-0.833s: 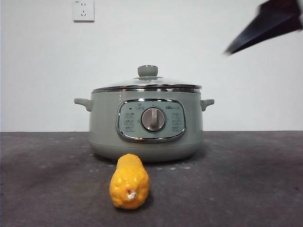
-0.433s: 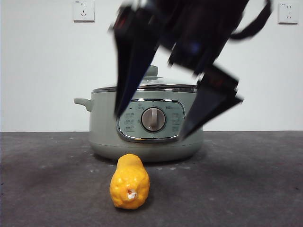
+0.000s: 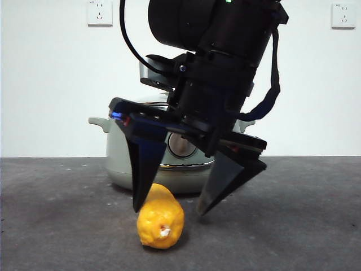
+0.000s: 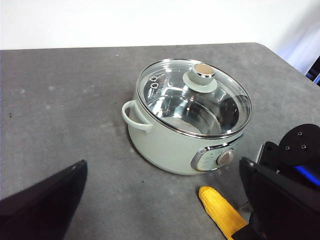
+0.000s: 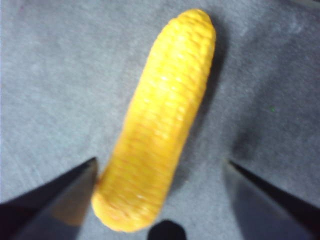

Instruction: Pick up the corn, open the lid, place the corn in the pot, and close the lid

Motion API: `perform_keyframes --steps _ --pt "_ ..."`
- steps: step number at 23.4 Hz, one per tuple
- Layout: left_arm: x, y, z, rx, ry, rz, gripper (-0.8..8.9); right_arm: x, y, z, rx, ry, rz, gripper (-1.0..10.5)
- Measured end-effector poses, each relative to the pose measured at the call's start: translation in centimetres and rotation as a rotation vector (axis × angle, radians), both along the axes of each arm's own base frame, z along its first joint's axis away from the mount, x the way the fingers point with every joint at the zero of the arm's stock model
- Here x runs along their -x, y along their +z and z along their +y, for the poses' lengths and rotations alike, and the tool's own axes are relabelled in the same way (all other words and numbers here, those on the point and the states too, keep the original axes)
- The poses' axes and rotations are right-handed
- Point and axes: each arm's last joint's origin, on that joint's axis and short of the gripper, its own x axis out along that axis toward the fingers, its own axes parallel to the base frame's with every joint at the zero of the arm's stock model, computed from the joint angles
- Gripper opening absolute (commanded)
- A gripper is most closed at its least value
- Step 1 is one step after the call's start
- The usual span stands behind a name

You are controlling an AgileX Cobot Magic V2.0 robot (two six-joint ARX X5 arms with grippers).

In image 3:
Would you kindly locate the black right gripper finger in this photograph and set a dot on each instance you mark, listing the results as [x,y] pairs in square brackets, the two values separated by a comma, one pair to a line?
[225,180]

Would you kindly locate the white wall socket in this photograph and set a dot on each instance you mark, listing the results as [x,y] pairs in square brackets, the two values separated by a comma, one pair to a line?
[99,12]
[343,15]

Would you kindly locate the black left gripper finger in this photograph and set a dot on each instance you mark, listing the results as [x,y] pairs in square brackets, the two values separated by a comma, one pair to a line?
[144,169]

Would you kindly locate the pale green electric pot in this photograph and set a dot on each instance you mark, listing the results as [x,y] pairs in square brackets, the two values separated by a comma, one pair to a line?
[118,158]

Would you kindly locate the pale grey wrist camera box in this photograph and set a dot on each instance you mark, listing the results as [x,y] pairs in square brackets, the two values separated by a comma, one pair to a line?
[146,74]

